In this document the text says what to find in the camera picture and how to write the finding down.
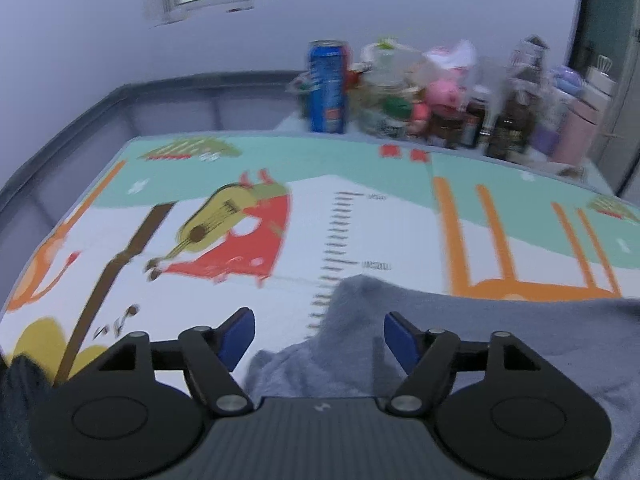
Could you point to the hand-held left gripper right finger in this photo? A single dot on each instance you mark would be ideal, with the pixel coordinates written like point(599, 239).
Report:
point(400, 340)

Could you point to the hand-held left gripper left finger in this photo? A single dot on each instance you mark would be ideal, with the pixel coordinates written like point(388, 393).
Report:
point(239, 334)

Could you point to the grey sweatshirt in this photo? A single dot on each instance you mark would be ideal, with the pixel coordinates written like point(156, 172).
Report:
point(500, 340)

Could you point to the printed play mat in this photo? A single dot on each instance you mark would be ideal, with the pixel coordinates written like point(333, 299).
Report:
point(350, 220)

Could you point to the cluster of jars and containers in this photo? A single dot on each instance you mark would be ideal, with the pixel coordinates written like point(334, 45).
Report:
point(450, 130)

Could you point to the green lid jar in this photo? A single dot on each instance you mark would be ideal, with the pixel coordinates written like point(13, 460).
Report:
point(392, 117)

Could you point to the dark blue garment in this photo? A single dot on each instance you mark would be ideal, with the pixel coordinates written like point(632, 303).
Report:
point(20, 410)

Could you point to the dark glass bottle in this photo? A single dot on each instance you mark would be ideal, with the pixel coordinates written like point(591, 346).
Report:
point(510, 130)

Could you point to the grey playpen fence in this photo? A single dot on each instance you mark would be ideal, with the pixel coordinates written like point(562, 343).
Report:
point(175, 105)

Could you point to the purple bottle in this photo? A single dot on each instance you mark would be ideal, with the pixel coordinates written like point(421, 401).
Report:
point(545, 137)

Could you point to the pink pig toy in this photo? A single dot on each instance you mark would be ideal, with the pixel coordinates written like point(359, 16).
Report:
point(445, 94)

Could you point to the blue snack can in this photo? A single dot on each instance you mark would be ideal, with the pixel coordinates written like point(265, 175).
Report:
point(327, 85)

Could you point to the pink tumbler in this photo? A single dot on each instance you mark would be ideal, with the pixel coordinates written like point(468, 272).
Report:
point(577, 132)

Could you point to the green white plastic bottle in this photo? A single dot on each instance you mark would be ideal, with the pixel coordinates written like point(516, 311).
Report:
point(385, 55)

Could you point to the white plastic bag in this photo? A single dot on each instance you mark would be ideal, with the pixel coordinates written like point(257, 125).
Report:
point(452, 57)

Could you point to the white thermos bottle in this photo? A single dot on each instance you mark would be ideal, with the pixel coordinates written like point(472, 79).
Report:
point(600, 82)

